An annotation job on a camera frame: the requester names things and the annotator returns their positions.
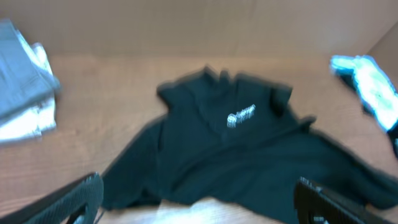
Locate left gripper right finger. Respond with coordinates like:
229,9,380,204
294,177,392,224

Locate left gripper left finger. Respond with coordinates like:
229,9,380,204
1,172,104,224

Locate black polo shirt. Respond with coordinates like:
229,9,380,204
102,68,397,223

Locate white folded garment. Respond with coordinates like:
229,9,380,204
1,42,56,144

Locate light blue t-shirt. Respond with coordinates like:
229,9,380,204
330,55,397,132

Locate grey folded trousers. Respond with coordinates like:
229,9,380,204
1,19,60,120

